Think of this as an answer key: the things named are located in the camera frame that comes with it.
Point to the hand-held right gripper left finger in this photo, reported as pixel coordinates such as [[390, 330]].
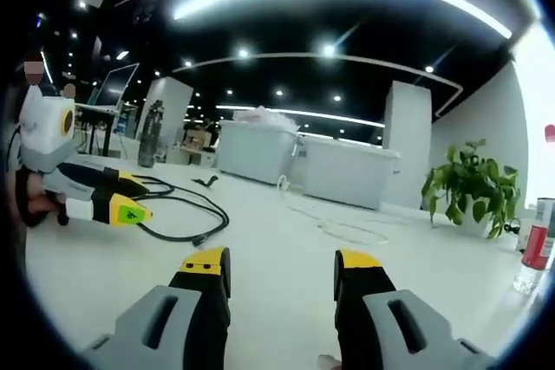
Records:
[[173, 322]]

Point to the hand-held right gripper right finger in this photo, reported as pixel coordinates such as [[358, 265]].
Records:
[[390, 322]]

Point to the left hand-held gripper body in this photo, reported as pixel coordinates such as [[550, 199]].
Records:
[[45, 131]]

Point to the white desktop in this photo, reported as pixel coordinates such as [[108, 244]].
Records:
[[277, 214]]

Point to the person's left hand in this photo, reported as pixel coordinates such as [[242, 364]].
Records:
[[37, 205]]

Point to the person's right hand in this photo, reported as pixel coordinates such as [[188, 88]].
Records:
[[330, 362]]

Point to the person's dark clothing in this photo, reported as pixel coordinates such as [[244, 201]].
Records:
[[11, 136]]

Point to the black-legged table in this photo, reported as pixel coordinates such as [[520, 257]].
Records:
[[97, 127]]

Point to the black tall bottle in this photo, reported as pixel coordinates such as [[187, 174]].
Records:
[[149, 136]]

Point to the open laptop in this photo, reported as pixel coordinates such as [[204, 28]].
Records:
[[113, 84]]

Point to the white square pillar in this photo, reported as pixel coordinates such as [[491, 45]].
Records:
[[407, 140], [167, 114]]

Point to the grey plastic storage bin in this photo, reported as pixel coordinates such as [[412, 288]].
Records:
[[256, 149], [347, 175]]

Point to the green potted plant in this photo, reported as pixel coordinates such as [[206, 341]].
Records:
[[472, 188]]

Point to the clear plastic bags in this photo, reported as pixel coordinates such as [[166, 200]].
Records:
[[269, 118]]

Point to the red can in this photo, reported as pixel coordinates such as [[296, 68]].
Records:
[[539, 235]]

